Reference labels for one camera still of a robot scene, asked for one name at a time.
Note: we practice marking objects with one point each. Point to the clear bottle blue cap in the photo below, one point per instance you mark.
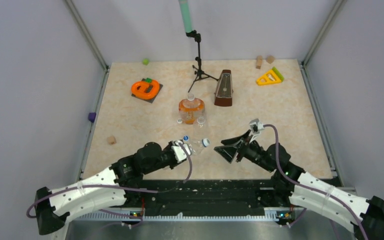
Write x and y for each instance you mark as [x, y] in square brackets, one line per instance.
[201, 128]

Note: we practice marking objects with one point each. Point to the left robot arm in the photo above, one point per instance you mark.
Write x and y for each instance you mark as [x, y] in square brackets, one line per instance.
[54, 208]

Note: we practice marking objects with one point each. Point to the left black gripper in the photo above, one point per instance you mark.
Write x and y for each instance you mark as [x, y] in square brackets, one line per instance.
[171, 143]

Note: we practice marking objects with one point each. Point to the blue white Pepsi cap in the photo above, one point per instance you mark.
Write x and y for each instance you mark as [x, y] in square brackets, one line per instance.
[206, 142]

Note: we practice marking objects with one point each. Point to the wooden block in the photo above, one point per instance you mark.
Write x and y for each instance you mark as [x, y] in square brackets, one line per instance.
[259, 62]
[270, 59]

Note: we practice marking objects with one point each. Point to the black tripod stand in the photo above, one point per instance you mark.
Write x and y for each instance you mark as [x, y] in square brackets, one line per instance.
[199, 73]

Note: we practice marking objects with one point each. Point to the green foam microphone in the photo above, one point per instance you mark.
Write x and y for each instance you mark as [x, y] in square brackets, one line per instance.
[186, 16]

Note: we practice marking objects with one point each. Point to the green stick toy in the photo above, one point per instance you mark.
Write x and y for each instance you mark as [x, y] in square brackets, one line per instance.
[279, 75]

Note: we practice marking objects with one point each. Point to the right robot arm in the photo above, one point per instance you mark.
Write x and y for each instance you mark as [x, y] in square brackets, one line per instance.
[292, 184]

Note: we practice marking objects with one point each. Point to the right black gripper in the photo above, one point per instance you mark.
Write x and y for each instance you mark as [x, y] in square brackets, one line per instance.
[243, 148]

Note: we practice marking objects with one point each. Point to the small green cube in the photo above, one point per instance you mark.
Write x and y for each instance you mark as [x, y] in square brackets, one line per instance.
[145, 61]

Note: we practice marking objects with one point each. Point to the left wooden block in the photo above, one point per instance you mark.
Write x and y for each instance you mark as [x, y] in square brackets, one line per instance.
[259, 62]

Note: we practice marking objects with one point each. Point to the right wooden block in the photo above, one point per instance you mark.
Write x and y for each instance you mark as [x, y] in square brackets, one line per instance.
[270, 59]

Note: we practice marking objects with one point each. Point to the blue water bottle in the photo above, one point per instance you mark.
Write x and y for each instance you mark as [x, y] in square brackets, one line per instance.
[195, 146]

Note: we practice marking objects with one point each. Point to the brown metronome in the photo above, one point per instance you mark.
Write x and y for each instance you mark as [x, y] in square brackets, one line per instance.
[223, 95]

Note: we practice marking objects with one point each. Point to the yellow triangle toy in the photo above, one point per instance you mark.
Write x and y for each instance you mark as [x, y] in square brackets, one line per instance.
[269, 78]

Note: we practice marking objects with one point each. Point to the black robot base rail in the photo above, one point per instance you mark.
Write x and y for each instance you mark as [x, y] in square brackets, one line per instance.
[205, 200]

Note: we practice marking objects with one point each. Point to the purple block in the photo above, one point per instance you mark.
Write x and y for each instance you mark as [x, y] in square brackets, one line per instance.
[92, 117]

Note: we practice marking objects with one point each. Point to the wooden cube near left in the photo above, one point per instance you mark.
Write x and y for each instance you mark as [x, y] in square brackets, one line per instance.
[111, 140]

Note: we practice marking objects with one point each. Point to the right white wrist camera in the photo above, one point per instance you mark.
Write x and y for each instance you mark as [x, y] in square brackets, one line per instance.
[256, 126]

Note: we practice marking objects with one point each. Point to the orange clear plastic bottle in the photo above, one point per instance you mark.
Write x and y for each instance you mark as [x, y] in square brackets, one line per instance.
[190, 109]

